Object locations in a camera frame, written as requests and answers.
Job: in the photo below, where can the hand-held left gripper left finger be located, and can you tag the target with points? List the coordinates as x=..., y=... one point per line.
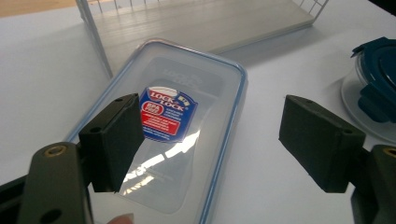
x=112, y=146

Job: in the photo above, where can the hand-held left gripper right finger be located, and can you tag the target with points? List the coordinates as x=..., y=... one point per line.
x=320, y=140

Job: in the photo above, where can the dark round lid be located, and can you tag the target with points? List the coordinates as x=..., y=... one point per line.
x=379, y=77

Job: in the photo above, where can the rectangular clear food container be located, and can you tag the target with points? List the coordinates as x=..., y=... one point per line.
x=199, y=77

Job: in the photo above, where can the wooden table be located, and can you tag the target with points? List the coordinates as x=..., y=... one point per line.
x=31, y=6

